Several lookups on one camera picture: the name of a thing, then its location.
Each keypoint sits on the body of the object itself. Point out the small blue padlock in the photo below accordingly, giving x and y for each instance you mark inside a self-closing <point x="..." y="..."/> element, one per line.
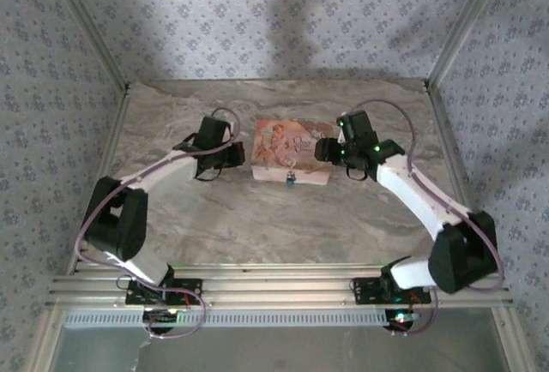
<point x="291" y="180"/>

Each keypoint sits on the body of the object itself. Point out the pink illustrated wooden box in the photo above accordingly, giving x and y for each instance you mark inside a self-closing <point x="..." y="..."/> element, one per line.
<point x="283" y="145"/>

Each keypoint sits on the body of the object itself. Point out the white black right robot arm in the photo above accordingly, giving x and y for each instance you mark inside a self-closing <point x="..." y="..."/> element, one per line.
<point x="407" y="187"/>

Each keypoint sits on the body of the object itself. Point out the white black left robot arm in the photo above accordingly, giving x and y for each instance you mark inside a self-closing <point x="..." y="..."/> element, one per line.
<point x="163" y="170"/>

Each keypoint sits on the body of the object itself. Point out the left controller board green light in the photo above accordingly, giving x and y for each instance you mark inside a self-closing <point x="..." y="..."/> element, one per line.
<point x="161" y="316"/>

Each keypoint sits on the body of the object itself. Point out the controller board green light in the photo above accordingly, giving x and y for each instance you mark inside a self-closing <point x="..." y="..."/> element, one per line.
<point x="401" y="317"/>
<point x="161" y="316"/>

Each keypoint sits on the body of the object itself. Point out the right controller board green light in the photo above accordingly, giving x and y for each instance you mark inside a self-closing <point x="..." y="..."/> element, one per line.
<point x="401" y="317"/>

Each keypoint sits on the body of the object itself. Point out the aluminium table side rail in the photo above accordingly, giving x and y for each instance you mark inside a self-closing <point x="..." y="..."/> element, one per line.
<point x="446" y="140"/>
<point x="105" y="166"/>

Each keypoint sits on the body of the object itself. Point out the aluminium rail beam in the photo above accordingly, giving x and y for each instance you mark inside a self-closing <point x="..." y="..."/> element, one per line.
<point x="274" y="282"/>

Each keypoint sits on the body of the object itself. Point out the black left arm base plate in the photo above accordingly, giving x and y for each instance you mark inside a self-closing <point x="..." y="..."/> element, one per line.
<point x="188" y="288"/>

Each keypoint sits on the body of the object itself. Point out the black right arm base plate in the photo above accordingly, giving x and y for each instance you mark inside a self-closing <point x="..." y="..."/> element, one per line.
<point x="366" y="290"/>

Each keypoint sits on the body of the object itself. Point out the aluminium frame post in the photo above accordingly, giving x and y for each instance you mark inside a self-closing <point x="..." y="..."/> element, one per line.
<point x="90" y="31"/>
<point x="465" y="25"/>

